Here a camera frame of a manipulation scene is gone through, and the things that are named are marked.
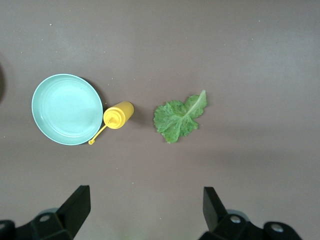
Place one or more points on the green plate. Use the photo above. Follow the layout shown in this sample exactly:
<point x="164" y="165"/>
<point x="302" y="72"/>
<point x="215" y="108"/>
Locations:
<point x="67" y="110"/>

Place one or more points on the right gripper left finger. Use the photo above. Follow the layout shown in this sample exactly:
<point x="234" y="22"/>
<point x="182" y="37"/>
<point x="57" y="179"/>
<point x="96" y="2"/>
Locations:
<point x="78" y="207"/>

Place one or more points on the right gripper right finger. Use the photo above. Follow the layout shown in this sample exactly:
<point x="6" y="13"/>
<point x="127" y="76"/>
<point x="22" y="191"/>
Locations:
<point x="213" y="210"/>

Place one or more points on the green lettuce leaf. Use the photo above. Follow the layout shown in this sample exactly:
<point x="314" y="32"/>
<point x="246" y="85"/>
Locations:
<point x="175" y="120"/>

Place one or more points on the yellow squeeze bottle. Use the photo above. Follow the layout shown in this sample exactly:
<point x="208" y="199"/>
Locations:
<point x="120" y="113"/>

